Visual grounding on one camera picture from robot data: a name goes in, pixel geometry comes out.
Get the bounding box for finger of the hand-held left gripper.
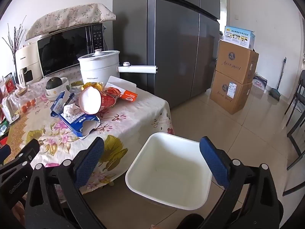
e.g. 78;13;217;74
0;145;12;165
14;138;40;165

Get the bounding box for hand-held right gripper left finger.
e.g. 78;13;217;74
25;136;105;229

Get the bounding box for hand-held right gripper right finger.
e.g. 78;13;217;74
200;136;280;229

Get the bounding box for torn blue cardboard box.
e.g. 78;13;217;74
50;91;101;139

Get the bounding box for white plastic bin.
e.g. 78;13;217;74
125;133;213;211

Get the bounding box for white tissue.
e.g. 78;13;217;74
63;104;81;120

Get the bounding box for red and white noodle cup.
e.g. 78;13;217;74
79;86;120;115

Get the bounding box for yellow snack packet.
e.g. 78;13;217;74
82;82;105;91

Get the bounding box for orange and white carton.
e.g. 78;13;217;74
105;76;139;102

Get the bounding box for white pouch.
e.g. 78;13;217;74
2;96;21;124

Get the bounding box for clear plastic bag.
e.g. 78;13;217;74
8;89;37;115

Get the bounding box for white shallow bowl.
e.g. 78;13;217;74
46;93;65;101

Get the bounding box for floral tablecloth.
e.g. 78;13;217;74
0;63;175;220

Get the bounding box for red packet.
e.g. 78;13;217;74
4;75;15;93

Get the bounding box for dark green pumpkin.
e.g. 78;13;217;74
46;77;63;90

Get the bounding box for small-flowered white cloth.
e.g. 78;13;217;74
44;64;83;84

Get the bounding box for black chair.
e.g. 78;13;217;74
282;70;305;197

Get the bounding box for cream air fryer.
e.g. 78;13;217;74
15;42;44;85

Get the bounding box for broom with green head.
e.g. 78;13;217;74
268;57;287;101

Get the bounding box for white electric cooking pot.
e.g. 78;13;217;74
78;49;158;84

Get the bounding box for black microwave oven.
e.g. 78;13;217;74
37;23;106;78

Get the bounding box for dried branches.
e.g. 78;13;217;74
2;15;26;58

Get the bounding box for blue and white printed box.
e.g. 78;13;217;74
223;26;256;51

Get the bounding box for grey refrigerator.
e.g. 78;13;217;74
112;0;221;110

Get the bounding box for floral microwave cover cloth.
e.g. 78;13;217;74
25;3;117;41

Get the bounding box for white bowl with green handle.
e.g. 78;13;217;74
45;77;69;98

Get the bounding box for white door frame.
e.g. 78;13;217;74
219;0;231;40

